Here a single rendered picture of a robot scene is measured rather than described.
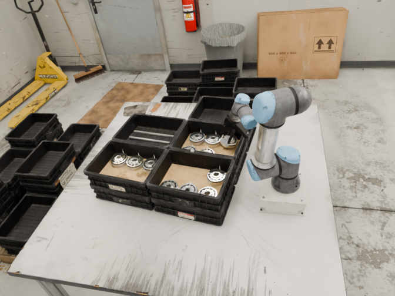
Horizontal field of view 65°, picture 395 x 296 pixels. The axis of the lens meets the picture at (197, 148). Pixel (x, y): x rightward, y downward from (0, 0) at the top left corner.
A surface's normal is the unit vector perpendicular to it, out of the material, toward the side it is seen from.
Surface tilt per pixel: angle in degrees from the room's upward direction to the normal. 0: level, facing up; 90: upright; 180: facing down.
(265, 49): 77
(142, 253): 0
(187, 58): 90
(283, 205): 90
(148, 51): 90
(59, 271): 0
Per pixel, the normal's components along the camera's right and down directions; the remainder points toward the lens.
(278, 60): -0.22, 0.42
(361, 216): -0.11, -0.77
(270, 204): -0.20, 0.64
